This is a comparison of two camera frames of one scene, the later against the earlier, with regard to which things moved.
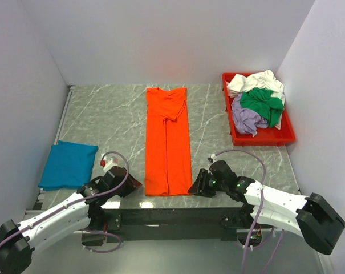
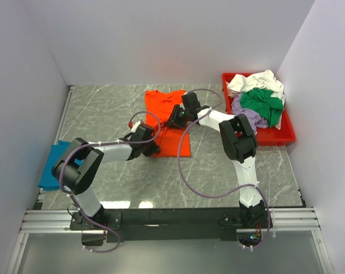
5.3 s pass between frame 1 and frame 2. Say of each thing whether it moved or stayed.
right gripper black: moved
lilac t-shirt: stayed
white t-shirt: stayed
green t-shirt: stayed
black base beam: stayed
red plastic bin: stayed
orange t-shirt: moved
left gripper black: moved
